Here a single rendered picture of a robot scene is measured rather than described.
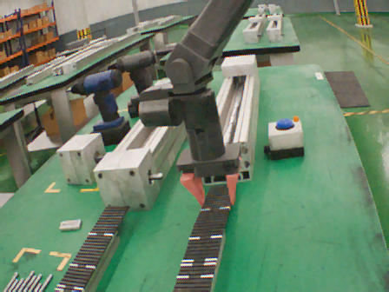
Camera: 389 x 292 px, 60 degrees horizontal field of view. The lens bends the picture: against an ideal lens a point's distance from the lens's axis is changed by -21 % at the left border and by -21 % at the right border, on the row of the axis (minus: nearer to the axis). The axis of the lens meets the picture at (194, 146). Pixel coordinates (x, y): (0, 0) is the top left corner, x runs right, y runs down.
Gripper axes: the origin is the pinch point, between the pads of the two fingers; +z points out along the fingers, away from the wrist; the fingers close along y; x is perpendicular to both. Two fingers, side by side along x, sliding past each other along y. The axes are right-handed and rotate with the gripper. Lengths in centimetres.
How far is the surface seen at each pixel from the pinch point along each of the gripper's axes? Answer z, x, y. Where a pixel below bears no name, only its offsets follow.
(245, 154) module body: -3.6, -11.1, -4.5
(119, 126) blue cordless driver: -3, -42, 33
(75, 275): -0.9, 24.5, 19.1
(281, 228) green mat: 2.4, 7.9, -11.7
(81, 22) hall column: -64, -1011, 536
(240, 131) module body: -6.3, -16.4, -3.7
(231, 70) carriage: -9, -68, 3
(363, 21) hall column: 58, -986, -295
